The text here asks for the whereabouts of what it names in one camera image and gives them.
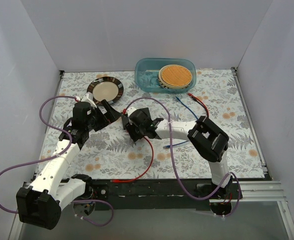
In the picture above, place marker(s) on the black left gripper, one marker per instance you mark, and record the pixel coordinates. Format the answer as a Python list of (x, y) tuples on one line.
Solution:
[(103, 116)]

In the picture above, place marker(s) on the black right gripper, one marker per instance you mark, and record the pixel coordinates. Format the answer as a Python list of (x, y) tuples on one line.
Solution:
[(129, 127)]

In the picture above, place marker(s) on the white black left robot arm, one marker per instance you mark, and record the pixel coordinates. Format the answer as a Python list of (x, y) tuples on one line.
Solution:
[(42, 202)]

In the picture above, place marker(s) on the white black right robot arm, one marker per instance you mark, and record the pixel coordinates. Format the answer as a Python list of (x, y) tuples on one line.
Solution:
[(210, 141)]

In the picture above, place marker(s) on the dark rimmed beige plate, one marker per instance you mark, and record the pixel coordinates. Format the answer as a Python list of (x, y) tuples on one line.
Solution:
[(106, 88)]

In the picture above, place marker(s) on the floral patterned table mat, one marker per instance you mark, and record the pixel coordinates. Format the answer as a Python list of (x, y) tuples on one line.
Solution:
[(110, 153)]

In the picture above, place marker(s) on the striped bowl in container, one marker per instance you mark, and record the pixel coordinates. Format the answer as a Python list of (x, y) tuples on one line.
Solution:
[(166, 83)]

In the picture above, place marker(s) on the teal transparent plastic container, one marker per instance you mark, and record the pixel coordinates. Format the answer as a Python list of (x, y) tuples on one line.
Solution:
[(165, 75)]

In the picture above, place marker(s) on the orange woven round coaster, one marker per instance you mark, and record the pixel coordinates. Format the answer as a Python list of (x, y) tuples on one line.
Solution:
[(176, 75)]

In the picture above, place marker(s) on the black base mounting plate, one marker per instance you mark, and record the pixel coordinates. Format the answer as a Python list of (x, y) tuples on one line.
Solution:
[(153, 194)]

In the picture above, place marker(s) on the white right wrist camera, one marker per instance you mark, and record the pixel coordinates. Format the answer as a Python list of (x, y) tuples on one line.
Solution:
[(131, 110)]

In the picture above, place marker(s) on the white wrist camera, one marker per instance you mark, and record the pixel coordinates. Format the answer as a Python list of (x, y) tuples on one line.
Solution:
[(88, 98), (131, 110)]

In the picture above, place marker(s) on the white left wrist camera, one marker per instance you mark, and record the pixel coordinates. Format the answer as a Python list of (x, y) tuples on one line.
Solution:
[(88, 98)]

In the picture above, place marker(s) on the aluminium frame rail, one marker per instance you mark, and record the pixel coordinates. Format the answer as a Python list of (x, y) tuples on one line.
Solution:
[(262, 191)]

